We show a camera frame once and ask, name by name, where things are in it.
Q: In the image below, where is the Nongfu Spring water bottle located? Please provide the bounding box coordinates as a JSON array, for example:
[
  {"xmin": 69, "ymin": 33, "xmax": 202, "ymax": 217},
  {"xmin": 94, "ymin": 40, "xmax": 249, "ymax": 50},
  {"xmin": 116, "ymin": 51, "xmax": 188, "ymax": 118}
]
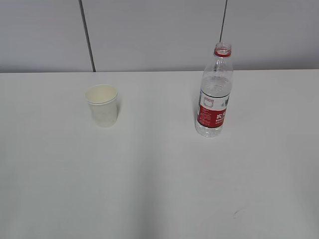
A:
[{"xmin": 195, "ymin": 42, "xmax": 233, "ymax": 137}]

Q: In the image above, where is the white paper cup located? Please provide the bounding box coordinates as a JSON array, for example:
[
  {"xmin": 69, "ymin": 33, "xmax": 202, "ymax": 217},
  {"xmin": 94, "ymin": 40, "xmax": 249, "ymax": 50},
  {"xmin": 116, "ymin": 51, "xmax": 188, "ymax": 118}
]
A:
[{"xmin": 85, "ymin": 84, "xmax": 118, "ymax": 127}]

